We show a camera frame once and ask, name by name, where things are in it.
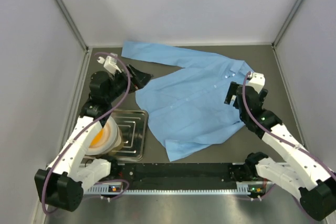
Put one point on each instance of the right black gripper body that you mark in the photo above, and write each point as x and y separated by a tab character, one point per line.
237	94

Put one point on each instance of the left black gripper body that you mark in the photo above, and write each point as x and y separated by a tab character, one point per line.
130	76

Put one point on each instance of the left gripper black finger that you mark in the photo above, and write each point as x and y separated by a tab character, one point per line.
132	69
139	79

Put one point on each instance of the light blue button shirt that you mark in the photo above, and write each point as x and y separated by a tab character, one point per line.
187	110

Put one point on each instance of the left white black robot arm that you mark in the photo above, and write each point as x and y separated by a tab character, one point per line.
63	183

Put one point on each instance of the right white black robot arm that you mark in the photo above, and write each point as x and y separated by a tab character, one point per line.
305	177

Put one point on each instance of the steel tray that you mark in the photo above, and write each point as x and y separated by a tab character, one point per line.
132	125

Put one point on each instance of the orange ball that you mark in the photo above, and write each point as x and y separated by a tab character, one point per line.
97	138

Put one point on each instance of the white bowl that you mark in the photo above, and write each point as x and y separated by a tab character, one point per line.
111	140

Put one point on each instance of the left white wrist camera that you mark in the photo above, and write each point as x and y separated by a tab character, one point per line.
109	62

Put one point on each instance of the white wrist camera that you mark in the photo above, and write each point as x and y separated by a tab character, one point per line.
256	81
109	62

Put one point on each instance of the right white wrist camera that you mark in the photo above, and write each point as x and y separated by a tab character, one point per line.
256	81

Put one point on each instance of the grey slotted cable duct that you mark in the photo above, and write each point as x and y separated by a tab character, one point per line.
239	189

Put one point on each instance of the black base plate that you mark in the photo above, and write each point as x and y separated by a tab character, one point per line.
184	176

